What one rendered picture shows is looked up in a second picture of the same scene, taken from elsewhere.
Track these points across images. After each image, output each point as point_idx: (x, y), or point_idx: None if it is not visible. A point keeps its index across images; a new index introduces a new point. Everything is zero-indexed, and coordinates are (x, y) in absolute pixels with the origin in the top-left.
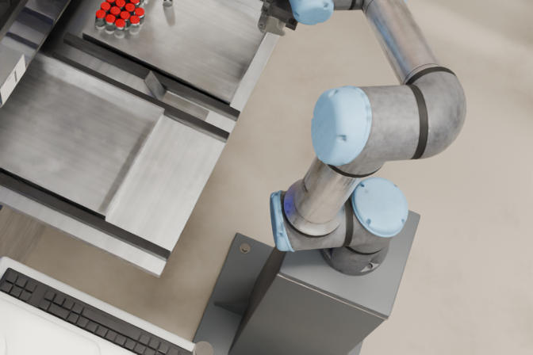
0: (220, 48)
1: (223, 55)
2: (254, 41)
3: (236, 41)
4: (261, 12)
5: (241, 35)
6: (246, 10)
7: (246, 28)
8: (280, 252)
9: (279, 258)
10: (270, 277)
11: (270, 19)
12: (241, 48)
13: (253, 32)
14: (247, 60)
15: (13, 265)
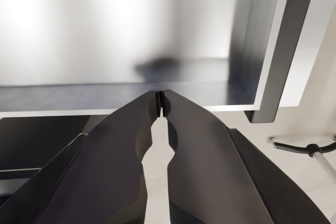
0: None
1: None
2: (132, 67)
3: (94, 16)
4: (244, 38)
5: (126, 19)
6: None
7: (161, 20)
8: (32, 122)
9: (3, 139)
10: (5, 125)
11: (169, 144)
12: (82, 42)
13: (160, 48)
14: (63, 76)
15: None
